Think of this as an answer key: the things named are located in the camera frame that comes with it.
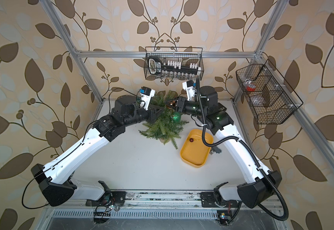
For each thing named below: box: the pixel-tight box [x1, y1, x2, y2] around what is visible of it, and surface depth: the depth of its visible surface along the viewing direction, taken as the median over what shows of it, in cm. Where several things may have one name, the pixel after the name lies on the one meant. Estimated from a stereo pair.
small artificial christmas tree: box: [138, 90, 190, 150], surface depth 74 cm
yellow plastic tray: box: [179, 128, 214, 169], surface depth 93 cm
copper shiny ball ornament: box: [167, 101, 174, 109], surface depth 63 cm
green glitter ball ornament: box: [172, 111, 181, 123], surface depth 72 cm
